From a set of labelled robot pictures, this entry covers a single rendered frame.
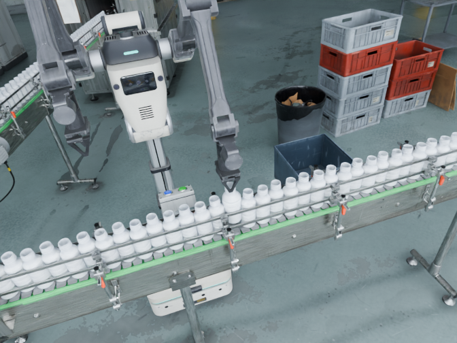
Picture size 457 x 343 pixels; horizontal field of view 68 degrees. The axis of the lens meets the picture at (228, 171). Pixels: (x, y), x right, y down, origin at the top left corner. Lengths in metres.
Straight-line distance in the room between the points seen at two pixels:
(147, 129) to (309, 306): 1.46
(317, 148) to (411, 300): 1.12
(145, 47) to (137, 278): 0.95
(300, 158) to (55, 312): 1.41
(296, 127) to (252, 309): 1.58
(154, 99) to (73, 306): 0.90
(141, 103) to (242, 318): 1.42
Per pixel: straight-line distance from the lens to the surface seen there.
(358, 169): 1.43
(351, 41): 3.37
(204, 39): 1.07
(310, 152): 2.01
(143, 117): 1.62
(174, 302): 2.20
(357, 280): 2.47
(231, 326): 2.24
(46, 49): 1.12
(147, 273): 1.34
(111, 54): 1.60
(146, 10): 4.60
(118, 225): 1.25
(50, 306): 1.43
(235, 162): 1.03
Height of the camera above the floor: 1.98
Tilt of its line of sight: 37 degrees down
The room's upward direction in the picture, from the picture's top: 6 degrees counter-clockwise
